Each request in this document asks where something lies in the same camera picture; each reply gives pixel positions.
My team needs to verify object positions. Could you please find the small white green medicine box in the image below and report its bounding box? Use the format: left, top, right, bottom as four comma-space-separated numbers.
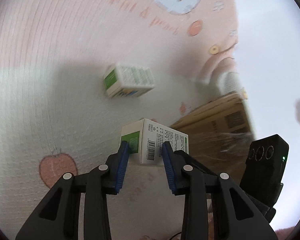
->
103, 64, 155, 98

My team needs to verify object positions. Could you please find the brown cardboard box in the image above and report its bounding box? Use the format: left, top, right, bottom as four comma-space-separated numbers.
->
171, 92, 255, 183

